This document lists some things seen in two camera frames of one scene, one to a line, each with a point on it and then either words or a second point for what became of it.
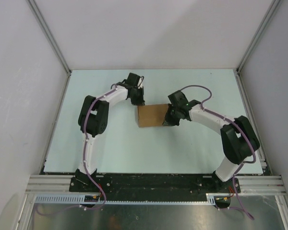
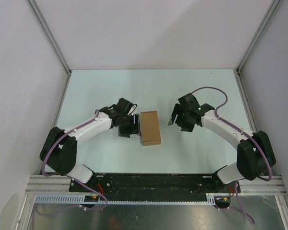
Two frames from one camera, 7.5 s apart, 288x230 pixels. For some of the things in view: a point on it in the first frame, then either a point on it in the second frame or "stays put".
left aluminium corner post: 49,36 stays put
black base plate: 90,182 stays put
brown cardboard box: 151,115 → 150,128
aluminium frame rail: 249,185 stays put
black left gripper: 141,101 → 132,129
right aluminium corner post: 268,16 stays put
